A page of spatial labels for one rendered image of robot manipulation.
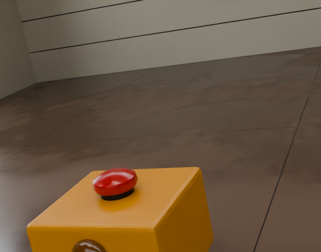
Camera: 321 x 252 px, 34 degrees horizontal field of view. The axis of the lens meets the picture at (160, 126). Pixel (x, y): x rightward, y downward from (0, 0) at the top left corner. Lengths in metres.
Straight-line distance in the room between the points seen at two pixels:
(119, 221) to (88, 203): 0.06
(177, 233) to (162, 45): 7.34
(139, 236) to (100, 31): 7.74
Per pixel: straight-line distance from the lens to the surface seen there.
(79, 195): 0.48
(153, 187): 0.46
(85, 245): 0.42
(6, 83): 8.28
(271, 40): 7.35
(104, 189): 0.45
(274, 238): 2.57
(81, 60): 8.35
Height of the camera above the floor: 1.25
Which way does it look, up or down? 15 degrees down
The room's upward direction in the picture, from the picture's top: 11 degrees counter-clockwise
